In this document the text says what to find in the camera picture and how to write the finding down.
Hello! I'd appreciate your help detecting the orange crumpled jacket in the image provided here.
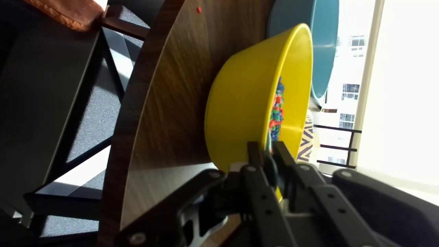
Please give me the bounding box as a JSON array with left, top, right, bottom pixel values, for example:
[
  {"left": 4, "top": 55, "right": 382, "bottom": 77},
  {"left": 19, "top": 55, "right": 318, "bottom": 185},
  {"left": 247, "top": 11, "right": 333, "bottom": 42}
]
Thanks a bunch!
[{"left": 22, "top": 0, "right": 105, "bottom": 33}]

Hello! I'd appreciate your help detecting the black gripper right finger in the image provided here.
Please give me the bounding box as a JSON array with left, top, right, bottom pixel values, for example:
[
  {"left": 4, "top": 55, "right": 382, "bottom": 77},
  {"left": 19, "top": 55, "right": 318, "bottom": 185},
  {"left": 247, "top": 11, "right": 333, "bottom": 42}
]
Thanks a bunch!
[{"left": 273, "top": 140, "right": 439, "bottom": 247}]

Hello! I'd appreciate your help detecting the yellow plastic bowl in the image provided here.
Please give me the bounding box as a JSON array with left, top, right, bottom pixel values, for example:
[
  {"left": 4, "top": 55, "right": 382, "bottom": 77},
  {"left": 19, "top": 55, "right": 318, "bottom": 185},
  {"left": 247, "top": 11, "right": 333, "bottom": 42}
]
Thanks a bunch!
[{"left": 203, "top": 22, "right": 315, "bottom": 203}]

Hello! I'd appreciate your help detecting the black metal rack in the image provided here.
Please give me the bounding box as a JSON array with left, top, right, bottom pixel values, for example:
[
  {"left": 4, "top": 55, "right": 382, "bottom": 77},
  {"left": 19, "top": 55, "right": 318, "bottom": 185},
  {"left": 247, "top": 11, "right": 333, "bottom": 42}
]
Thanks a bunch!
[{"left": 314, "top": 122, "right": 363, "bottom": 169}]

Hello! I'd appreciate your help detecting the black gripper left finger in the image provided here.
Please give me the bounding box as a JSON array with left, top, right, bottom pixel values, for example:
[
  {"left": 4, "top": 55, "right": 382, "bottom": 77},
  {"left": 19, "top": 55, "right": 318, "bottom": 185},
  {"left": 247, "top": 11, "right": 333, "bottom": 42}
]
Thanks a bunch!
[{"left": 114, "top": 140, "right": 299, "bottom": 247}]

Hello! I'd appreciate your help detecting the multicolored gravel pile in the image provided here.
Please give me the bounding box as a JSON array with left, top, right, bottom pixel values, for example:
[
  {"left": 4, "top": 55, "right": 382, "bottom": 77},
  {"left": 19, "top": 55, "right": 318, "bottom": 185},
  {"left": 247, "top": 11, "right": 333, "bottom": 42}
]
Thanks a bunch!
[{"left": 267, "top": 79, "right": 286, "bottom": 154}]

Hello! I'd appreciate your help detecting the round dark wood table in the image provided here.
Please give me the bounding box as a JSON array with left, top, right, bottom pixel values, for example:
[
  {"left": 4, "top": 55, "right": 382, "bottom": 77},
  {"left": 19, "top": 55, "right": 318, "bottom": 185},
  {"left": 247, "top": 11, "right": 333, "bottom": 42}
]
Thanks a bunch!
[{"left": 97, "top": 0, "right": 277, "bottom": 247}]

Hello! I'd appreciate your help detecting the patterned paper bowl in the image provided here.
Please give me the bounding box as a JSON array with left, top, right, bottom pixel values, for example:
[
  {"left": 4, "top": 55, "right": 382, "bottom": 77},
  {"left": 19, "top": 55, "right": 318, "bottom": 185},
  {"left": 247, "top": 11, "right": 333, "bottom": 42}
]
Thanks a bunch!
[{"left": 296, "top": 115, "right": 318, "bottom": 165}]

